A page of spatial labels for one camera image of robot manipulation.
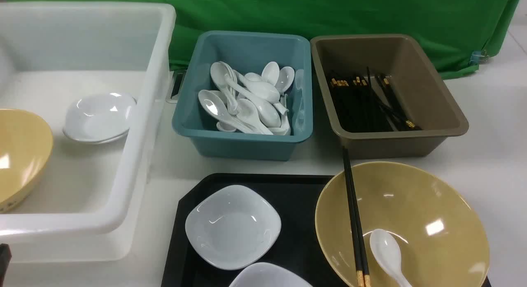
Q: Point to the white square dish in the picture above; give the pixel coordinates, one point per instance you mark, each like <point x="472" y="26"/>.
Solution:
<point x="263" y="274"/>
<point x="233" y="227"/>

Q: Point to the white soup spoon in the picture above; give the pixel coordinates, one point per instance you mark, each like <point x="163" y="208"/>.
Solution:
<point x="388" y="255"/>

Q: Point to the black chopstick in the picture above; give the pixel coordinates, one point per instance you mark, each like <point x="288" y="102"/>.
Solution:
<point x="367" y="278"/>
<point x="395" y="105"/>
<point x="353" y="219"/>

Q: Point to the yellow noodle bowl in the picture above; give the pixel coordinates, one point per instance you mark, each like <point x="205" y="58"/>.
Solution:
<point x="442" y="240"/>

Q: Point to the yellow bowl in tub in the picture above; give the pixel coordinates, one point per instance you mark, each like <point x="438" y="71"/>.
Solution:
<point x="26" y="143"/>

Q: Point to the white spoon in bin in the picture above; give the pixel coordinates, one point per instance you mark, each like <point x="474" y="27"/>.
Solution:
<point x="262" y="89"/>
<point x="213" y="103"/>
<point x="285" y="79"/>
<point x="218" y="70"/>
<point x="267" y="113"/>
<point x="270" y="73"/>

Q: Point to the teal plastic bin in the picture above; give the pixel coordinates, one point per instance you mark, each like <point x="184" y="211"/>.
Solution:
<point x="245" y="52"/>

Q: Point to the black serving tray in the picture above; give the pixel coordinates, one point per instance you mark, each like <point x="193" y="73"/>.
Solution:
<point x="314" y="242"/>

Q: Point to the brown plastic bin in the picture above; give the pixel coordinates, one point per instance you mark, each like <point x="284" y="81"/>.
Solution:
<point x="358" y="111"/>

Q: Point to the black chopstick in bin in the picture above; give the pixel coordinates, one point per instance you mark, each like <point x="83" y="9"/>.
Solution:
<point x="395" y="105"/>

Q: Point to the white dish in tub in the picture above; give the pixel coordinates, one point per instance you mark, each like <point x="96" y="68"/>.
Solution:
<point x="99" y="118"/>

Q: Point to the large white plastic tub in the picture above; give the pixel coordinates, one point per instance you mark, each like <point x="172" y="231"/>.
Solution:
<point x="86" y="205"/>

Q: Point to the green backdrop cloth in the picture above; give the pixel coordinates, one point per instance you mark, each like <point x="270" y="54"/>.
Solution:
<point x="449" y="31"/>

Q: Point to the blue binder clip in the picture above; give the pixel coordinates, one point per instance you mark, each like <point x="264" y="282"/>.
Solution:
<point x="479" y="57"/>

